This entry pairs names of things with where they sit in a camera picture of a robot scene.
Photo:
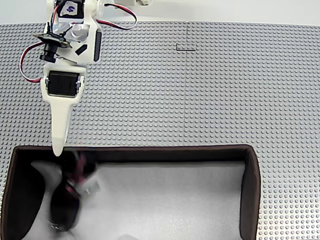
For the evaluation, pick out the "black glasses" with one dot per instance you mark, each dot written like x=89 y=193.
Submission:
x=65 y=205

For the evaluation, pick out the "grey studded baseplate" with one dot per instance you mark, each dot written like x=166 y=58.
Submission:
x=250 y=87
x=125 y=100

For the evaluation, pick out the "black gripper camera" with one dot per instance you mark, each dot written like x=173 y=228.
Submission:
x=48 y=51

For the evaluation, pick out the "small flat grey brick plate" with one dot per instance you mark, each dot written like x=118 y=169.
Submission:
x=186 y=47

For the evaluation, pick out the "brown woven fabric bin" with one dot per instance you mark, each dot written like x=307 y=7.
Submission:
x=250 y=187

